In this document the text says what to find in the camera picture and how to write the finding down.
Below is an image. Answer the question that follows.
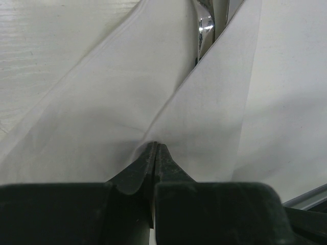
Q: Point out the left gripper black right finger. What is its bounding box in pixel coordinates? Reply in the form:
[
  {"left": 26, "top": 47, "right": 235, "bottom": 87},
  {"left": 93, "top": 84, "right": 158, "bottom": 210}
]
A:
[{"left": 154, "top": 144, "right": 295, "bottom": 244}]

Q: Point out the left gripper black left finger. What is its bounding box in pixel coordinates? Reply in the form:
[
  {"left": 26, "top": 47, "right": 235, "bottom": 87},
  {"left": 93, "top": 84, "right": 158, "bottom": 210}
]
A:
[{"left": 1, "top": 143, "right": 156, "bottom": 244}]

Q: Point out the white paper napkin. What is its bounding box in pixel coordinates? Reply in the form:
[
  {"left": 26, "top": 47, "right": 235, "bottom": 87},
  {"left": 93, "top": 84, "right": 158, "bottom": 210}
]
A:
[{"left": 1, "top": 1, "right": 326, "bottom": 202}]

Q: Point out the green handled spoon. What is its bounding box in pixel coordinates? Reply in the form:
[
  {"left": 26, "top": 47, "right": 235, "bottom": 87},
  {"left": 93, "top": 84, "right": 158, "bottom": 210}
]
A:
[{"left": 193, "top": 0, "right": 215, "bottom": 64}]

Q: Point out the aluminium front rail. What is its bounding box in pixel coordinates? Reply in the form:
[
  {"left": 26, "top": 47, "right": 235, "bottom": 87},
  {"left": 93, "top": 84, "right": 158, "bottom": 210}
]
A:
[{"left": 283, "top": 184, "right": 326, "bottom": 210}]

